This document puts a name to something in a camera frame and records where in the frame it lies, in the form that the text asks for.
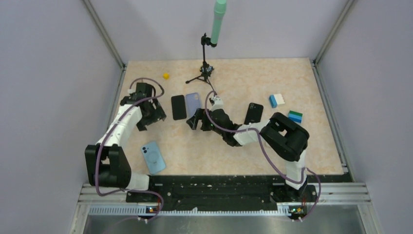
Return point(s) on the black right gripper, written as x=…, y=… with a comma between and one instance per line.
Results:
x=199, y=114

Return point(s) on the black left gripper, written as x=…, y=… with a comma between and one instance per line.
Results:
x=158, y=114

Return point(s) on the lilac phone case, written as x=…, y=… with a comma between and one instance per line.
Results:
x=193, y=103

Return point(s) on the black smartphone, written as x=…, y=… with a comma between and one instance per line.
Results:
x=178, y=107

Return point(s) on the light blue phone case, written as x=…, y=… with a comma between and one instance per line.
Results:
x=153, y=157

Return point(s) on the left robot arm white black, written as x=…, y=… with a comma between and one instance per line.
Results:
x=106, y=162

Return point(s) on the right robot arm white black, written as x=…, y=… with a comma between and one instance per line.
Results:
x=288, y=139

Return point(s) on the black phone case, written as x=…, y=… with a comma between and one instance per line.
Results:
x=254, y=113

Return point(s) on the yellow cube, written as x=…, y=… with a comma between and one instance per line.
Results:
x=166, y=76

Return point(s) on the black mini tripod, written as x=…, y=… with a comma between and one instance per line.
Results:
x=206, y=69

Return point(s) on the blue white toy block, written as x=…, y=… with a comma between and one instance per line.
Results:
x=276, y=100

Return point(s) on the green blue grey block stack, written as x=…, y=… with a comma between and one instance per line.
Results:
x=295, y=116

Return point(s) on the mint green microphone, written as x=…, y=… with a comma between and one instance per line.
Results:
x=219, y=12

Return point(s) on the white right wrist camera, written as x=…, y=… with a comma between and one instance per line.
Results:
x=216, y=102

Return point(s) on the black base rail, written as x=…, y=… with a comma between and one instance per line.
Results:
x=228, y=193

